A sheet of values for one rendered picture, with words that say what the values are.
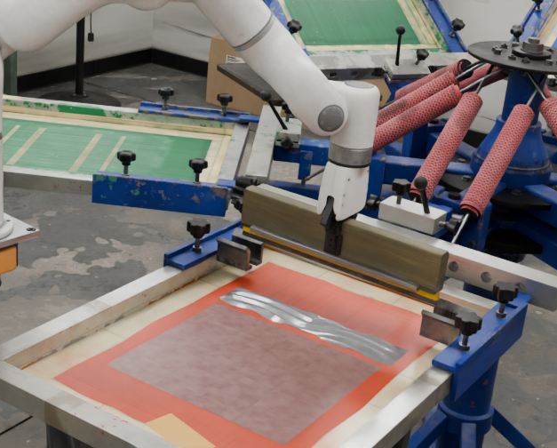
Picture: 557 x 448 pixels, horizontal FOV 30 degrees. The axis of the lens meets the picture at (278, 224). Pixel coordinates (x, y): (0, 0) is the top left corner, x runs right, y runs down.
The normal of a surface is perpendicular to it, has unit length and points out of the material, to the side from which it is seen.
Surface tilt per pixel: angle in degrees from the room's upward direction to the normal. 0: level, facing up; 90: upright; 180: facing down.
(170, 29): 90
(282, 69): 72
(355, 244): 90
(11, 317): 0
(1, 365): 0
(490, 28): 90
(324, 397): 0
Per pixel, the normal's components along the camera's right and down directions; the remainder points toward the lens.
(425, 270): -0.55, 0.26
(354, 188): 0.80, 0.31
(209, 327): 0.09, -0.92
